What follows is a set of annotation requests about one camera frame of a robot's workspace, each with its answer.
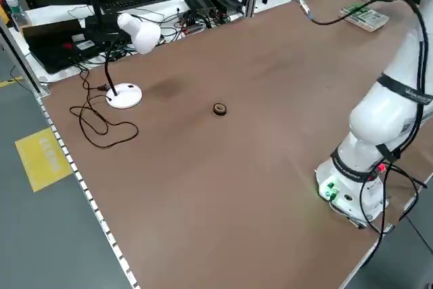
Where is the black lamp cable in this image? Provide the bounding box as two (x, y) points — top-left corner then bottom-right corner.
(69, 68), (140, 150)

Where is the brown tape roll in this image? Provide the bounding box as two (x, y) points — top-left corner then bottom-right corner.
(212, 102), (229, 117)

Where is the usb hub with cables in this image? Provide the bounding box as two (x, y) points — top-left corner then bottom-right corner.
(174, 9), (213, 37)

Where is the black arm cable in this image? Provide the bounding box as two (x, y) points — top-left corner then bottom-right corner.
(287, 0), (429, 236)

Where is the yellow floor sign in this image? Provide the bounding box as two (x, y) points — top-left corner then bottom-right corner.
(14, 127), (74, 193)

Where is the clear plastic bottle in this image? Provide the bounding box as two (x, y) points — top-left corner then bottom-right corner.
(4, 0), (30, 30)

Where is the white desk lamp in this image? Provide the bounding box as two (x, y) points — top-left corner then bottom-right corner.
(105, 12), (162, 110)

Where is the green and white book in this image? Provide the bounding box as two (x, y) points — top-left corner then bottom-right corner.
(340, 1), (389, 33)

